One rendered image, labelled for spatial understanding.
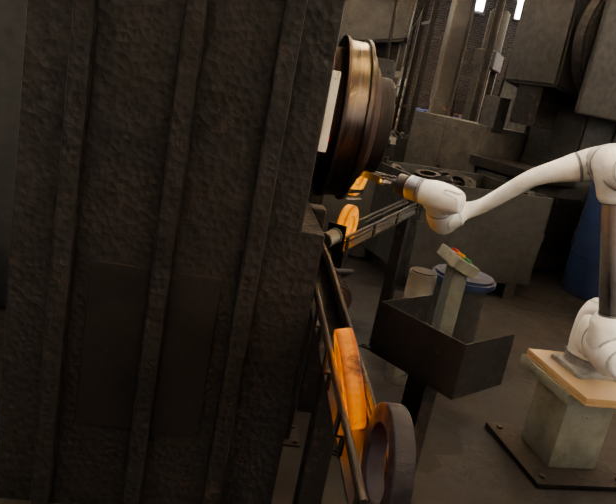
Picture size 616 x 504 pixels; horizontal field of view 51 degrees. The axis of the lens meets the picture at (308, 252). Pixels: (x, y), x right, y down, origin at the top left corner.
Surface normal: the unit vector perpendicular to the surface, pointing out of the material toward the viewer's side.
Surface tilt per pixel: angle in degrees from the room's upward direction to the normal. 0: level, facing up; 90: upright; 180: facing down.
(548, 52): 92
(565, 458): 90
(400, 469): 58
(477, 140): 90
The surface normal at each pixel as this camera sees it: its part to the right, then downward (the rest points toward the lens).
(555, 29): -0.89, -0.02
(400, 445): 0.20, -0.57
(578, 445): 0.19, 0.29
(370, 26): -0.15, 0.23
